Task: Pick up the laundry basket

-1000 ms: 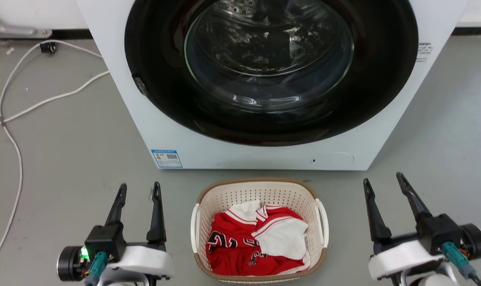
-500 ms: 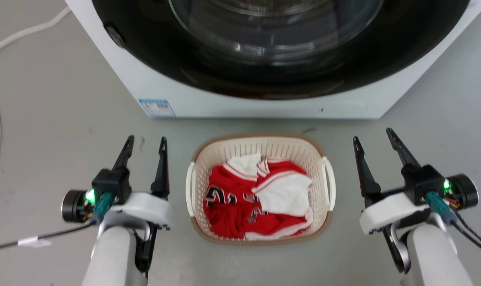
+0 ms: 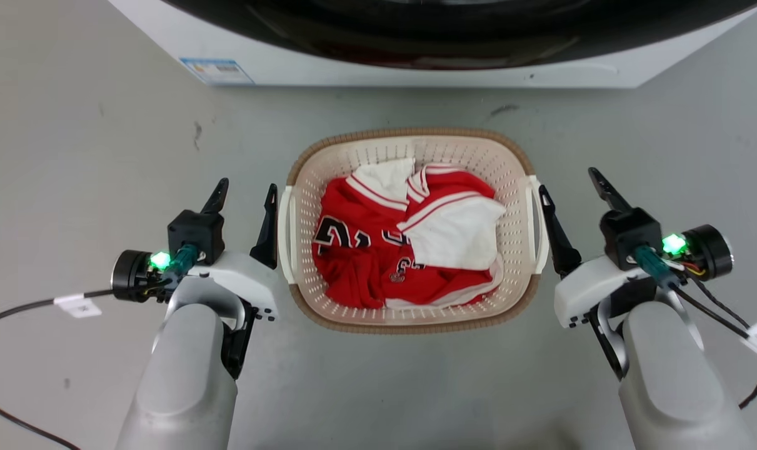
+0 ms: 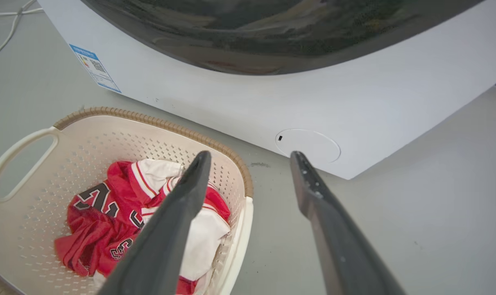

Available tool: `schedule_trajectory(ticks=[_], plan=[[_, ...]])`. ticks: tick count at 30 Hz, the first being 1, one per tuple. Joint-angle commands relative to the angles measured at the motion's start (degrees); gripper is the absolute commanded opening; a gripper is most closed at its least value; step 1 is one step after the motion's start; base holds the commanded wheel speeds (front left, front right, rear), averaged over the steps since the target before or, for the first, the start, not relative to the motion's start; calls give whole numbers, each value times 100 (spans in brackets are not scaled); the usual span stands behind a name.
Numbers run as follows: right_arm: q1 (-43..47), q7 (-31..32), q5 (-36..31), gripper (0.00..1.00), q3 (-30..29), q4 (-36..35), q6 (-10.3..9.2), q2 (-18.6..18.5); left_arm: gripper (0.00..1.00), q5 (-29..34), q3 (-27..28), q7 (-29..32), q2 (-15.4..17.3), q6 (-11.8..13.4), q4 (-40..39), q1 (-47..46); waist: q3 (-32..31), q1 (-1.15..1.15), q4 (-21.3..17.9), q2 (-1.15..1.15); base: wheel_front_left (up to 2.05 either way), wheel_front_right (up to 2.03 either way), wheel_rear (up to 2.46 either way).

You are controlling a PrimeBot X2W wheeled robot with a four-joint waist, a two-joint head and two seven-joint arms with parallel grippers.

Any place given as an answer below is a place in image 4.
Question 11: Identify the red and white jersey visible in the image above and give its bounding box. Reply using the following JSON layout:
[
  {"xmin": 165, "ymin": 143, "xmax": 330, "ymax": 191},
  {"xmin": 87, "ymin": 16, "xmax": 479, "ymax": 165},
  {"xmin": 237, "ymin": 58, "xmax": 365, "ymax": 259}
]
[{"xmin": 54, "ymin": 159, "xmax": 231, "ymax": 295}]

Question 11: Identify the white power cable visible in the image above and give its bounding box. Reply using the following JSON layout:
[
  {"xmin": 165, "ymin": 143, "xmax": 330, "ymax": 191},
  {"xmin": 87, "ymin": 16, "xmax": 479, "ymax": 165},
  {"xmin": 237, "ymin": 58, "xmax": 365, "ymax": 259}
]
[{"xmin": 0, "ymin": 0, "xmax": 44, "ymax": 65}]

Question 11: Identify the cream perforated plastic laundry basket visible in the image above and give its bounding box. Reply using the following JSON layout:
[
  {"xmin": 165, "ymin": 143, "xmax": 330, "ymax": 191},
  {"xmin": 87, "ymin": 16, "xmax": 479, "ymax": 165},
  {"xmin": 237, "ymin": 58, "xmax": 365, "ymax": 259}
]
[{"xmin": 0, "ymin": 107, "xmax": 254, "ymax": 295}]

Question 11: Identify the blue energy label sticker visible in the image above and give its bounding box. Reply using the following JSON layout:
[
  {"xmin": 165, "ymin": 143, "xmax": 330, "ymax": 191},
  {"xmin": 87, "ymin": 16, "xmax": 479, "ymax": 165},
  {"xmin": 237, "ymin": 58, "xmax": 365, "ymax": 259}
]
[{"xmin": 69, "ymin": 44, "xmax": 122, "ymax": 94}]

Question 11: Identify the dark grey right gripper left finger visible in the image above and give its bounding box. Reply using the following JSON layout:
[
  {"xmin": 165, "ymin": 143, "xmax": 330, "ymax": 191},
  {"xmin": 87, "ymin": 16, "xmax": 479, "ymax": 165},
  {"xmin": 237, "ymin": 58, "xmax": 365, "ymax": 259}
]
[{"xmin": 97, "ymin": 150, "xmax": 212, "ymax": 295}]

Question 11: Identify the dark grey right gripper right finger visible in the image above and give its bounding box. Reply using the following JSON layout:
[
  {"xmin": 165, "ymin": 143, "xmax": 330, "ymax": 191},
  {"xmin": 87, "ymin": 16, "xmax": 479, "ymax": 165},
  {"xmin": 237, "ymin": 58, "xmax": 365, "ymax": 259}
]
[{"xmin": 290, "ymin": 151, "xmax": 405, "ymax": 295}]

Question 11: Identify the white washing machine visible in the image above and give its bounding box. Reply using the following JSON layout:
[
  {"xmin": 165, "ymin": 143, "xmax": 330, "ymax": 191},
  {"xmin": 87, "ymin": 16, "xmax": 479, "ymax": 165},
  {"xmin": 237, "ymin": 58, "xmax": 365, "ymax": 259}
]
[{"xmin": 38, "ymin": 0, "xmax": 496, "ymax": 180}]

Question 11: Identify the dark round washing machine door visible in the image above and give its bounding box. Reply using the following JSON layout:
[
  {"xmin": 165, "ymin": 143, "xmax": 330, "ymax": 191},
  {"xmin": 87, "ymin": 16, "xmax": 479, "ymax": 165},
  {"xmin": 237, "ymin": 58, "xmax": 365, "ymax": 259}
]
[{"xmin": 81, "ymin": 0, "xmax": 485, "ymax": 76}]

